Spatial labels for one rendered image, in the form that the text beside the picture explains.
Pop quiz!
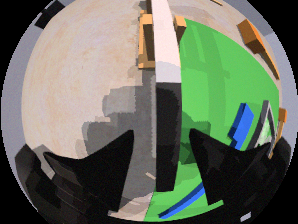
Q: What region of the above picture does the green flat mat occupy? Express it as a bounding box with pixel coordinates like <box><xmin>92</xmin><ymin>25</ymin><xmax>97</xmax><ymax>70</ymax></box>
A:
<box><xmin>142</xmin><ymin>19</ymin><xmax>279</xmax><ymax>222</ymax></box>

